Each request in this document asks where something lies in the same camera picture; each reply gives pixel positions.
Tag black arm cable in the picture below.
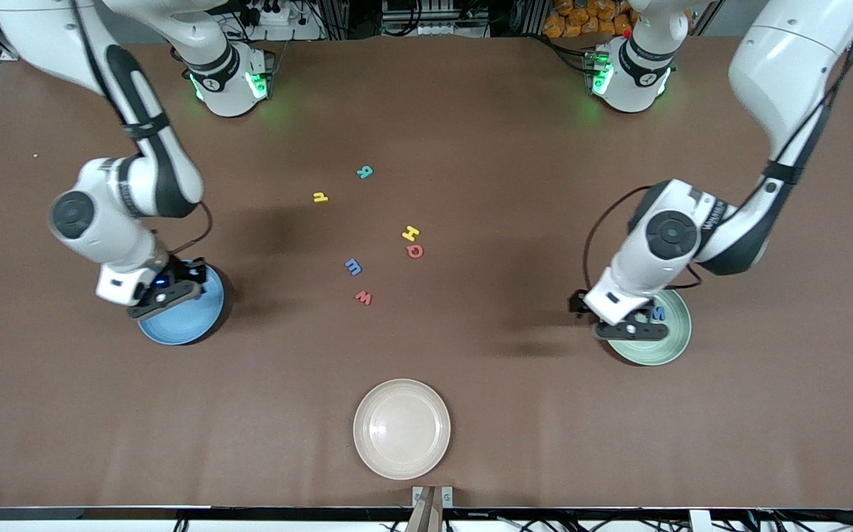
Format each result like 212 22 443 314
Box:
72 0 214 258
583 0 853 293

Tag grey metal bracket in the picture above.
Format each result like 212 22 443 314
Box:
412 485 455 509

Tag orange snack packets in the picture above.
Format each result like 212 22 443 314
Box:
543 0 638 39

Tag blue plate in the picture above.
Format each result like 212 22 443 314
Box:
138 259 225 347

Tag white power strip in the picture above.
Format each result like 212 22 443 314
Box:
238 0 324 41

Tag beige plate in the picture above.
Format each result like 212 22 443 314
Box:
353 378 452 481

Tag grey electronics unit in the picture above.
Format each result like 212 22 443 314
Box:
381 0 490 38

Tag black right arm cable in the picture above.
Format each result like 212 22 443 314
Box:
72 0 214 258

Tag tan mounting post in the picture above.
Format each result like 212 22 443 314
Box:
406 488 444 532

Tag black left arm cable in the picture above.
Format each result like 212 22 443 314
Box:
583 0 853 293

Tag green plate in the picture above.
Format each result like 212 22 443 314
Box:
604 288 693 367

